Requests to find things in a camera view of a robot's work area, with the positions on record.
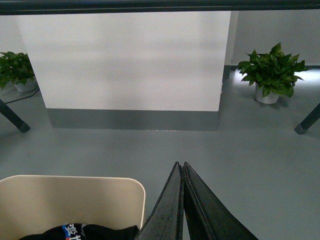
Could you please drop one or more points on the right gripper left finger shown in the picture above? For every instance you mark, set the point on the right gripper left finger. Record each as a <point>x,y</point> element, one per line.
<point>167,217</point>

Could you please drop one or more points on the right potted green plant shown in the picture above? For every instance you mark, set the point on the right potted green plant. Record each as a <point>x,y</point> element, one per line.
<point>273,74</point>

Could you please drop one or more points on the beige plastic laundry hamper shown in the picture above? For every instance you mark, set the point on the beige plastic laundry hamper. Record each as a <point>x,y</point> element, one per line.
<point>33,204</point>

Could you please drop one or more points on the left potted green plant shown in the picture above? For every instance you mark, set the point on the left potted green plant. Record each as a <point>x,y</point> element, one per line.
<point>16,68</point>

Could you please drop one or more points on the potted green plant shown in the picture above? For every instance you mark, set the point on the potted green plant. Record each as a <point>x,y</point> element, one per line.
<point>16,68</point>
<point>273,74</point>

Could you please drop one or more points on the black printed t-shirt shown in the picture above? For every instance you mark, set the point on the black printed t-shirt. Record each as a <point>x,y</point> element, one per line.
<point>81,231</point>

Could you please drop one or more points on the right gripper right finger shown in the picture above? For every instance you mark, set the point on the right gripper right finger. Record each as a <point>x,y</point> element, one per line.
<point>206,216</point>

